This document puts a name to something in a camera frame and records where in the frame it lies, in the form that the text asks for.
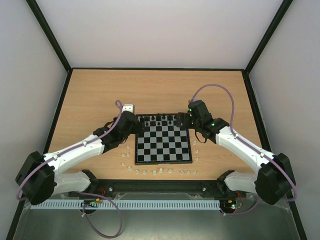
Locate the black and white chessboard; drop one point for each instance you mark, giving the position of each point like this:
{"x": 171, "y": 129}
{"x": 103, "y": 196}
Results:
{"x": 163, "y": 144}

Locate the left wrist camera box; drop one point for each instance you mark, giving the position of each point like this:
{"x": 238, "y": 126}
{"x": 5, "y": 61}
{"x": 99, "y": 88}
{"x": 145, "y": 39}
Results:
{"x": 128, "y": 108}

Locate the white slotted cable duct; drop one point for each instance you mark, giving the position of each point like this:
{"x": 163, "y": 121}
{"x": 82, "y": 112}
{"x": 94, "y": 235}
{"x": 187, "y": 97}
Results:
{"x": 77, "y": 204}

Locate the clear plastic sheet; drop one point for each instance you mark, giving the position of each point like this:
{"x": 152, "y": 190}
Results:
{"x": 258, "y": 222}

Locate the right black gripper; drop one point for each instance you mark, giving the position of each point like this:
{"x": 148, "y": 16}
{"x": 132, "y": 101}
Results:
{"x": 180, "y": 120}

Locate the black aluminium rail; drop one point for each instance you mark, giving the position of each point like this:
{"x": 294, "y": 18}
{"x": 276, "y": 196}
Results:
{"x": 205, "y": 188}

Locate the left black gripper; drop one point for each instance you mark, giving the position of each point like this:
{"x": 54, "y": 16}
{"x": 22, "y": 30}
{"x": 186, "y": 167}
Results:
{"x": 141, "y": 129}

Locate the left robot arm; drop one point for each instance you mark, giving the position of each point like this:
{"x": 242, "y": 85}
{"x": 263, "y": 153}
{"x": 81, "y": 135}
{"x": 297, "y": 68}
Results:
{"x": 43, "y": 175}

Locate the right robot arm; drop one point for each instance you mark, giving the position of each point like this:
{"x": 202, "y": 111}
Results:
{"x": 250, "y": 160}

